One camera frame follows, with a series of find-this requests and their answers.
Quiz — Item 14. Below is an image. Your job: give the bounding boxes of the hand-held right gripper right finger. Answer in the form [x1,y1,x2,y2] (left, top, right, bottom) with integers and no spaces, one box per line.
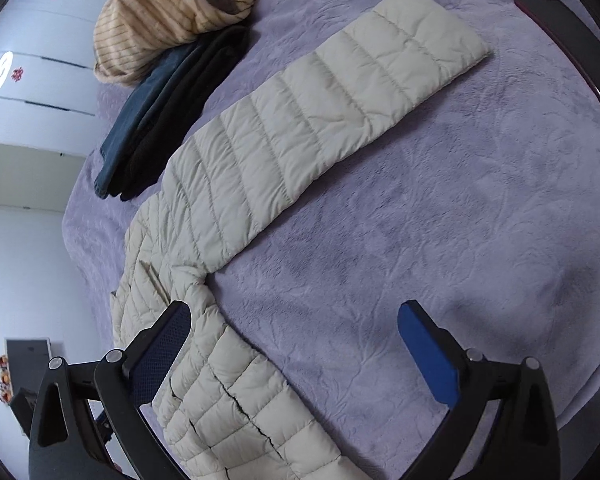
[399,300,561,480]

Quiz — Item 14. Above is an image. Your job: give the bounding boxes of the folded black garment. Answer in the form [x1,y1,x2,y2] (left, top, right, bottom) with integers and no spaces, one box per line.
[111,25,251,202]

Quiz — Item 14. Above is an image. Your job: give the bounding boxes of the white door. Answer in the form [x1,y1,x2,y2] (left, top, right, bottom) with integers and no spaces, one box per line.
[0,142,87,207]

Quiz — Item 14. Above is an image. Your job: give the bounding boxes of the black speaker box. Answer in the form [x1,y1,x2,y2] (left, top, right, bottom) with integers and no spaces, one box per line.
[10,387,42,437]

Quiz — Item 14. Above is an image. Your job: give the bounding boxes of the cream quilted puffer jacket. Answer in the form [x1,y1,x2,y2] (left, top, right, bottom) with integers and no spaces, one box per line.
[110,0,492,480]

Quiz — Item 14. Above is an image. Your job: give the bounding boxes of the dark flat monitor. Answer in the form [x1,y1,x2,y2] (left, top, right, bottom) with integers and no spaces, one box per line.
[5,338,53,396]

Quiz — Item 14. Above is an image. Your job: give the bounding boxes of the orange artificial flower decoration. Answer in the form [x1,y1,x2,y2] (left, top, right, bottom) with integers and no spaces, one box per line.
[0,355,14,404]

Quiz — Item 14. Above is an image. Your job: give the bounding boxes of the purple plush blanket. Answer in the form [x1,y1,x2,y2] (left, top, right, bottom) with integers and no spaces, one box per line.
[62,0,600,480]

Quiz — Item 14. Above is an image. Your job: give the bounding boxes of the white wardrobe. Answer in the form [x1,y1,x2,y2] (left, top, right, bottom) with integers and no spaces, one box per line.
[0,0,128,113]

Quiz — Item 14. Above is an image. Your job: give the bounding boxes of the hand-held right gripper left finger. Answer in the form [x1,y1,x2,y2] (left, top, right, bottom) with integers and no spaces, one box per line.
[27,301,191,480]

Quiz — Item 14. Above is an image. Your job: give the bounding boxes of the smartphone with dark red case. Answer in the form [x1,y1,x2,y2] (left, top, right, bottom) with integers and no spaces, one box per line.
[513,0,600,122]

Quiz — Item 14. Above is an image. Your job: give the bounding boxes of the folded blue jeans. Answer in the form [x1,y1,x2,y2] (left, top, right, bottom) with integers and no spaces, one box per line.
[94,35,216,200]

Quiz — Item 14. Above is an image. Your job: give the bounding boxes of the beige striped garment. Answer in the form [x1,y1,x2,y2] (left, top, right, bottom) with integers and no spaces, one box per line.
[92,0,291,86]

